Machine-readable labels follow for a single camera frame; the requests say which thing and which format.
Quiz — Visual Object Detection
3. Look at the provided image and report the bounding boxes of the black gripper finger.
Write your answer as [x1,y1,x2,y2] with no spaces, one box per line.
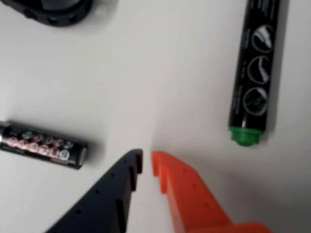
[45,149,143,233]

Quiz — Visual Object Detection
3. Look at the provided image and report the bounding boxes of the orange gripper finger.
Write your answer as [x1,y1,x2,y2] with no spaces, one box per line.
[151,150,276,233]

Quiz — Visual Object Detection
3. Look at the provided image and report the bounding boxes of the black AA battery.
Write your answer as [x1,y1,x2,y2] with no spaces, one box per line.
[0,120,88,170]

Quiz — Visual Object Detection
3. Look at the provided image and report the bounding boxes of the green black marker pen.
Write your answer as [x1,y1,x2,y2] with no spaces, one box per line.
[227,0,289,147]

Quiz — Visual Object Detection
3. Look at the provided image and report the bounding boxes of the black ring clip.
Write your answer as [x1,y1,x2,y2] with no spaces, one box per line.
[3,0,94,27]

